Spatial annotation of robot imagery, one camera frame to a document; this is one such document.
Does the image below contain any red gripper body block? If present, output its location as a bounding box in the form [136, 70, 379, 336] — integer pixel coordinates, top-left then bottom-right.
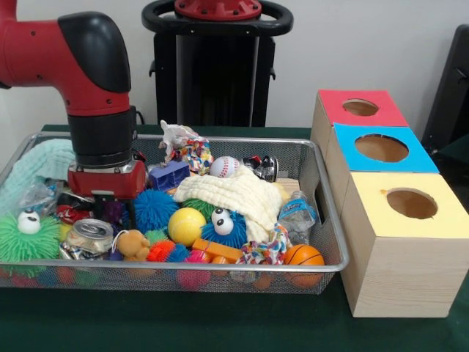
[67, 160, 149, 201]

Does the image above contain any cream yellow cloth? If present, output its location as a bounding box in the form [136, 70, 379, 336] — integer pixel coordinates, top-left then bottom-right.
[173, 170, 283, 241]

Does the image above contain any white toy baseball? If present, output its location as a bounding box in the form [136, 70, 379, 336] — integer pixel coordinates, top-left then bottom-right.
[209, 156, 241, 180]

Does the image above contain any green spiky ball with eyes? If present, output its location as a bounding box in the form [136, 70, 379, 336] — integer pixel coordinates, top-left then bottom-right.
[0, 210, 62, 271]

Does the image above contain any small brown plush toy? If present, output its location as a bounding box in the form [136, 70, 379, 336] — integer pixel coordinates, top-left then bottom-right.
[117, 230, 151, 262]

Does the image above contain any crushed silver drink can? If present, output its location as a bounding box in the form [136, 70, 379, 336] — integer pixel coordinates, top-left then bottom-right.
[60, 219, 114, 260]

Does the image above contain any plain blue spiky ball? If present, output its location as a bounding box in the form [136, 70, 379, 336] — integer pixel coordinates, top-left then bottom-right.
[133, 189, 180, 234]

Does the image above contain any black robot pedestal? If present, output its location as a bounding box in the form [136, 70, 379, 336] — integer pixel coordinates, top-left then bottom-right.
[141, 0, 294, 128]

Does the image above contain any crushed black drink can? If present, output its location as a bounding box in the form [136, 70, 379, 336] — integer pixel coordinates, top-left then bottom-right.
[241, 155, 279, 183]

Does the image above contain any crushed clear water bottle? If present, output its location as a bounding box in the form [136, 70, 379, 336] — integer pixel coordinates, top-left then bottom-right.
[278, 190, 318, 239]

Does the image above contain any orange toy basketball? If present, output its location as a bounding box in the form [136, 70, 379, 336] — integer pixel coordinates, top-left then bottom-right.
[284, 243, 326, 266]

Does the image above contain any black upright panel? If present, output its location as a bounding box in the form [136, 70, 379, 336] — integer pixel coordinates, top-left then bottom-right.
[421, 24, 469, 147]

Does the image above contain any smooth yellow ball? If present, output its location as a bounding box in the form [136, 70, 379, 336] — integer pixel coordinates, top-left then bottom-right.
[167, 208, 207, 247]

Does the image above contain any mint green cloth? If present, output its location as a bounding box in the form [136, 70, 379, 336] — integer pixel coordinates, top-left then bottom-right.
[0, 139, 76, 217]

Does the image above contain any dark green table cloth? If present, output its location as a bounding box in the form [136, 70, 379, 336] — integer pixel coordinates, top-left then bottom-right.
[432, 141, 469, 177]
[0, 124, 469, 352]

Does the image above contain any shallow metal mesh bin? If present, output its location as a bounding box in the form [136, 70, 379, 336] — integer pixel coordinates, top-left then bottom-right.
[0, 131, 350, 296]

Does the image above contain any wooden box with three holes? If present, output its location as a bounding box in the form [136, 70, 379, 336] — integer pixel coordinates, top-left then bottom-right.
[309, 89, 469, 319]

